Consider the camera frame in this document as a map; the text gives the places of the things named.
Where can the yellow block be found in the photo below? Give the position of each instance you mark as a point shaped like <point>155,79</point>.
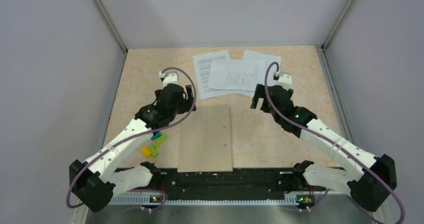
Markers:
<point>146,152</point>

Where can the teal block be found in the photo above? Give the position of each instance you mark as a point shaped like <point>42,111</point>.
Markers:
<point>156,136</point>

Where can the beige file folder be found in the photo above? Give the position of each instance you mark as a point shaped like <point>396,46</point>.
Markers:
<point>205,143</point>

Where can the printed text paper sheet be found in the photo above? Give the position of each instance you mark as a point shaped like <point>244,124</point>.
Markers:
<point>202,66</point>

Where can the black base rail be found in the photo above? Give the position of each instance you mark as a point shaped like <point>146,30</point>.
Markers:
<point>244,184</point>

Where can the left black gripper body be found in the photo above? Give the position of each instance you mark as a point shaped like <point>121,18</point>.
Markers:
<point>179,108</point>

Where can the small green block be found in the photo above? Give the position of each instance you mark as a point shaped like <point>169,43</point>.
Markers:
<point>152,152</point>

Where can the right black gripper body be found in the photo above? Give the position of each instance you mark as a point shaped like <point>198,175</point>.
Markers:
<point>290,92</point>

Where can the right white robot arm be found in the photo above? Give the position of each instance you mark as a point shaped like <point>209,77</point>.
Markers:
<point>364,176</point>

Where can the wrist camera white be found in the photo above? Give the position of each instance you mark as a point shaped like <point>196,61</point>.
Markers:
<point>283,79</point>
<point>168,78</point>

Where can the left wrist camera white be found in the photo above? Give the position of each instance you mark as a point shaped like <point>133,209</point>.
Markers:
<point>168,78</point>

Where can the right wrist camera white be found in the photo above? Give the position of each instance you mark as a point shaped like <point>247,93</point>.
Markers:
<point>283,79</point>

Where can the form paper sheet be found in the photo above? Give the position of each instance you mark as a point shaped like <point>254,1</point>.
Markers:
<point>232,75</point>

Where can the long green block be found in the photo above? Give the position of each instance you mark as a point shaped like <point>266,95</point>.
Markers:
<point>159,141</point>

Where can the grey slotted cable duct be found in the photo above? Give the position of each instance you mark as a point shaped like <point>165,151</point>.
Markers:
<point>153,200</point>

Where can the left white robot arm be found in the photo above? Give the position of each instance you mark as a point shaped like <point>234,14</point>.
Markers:
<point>96,180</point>

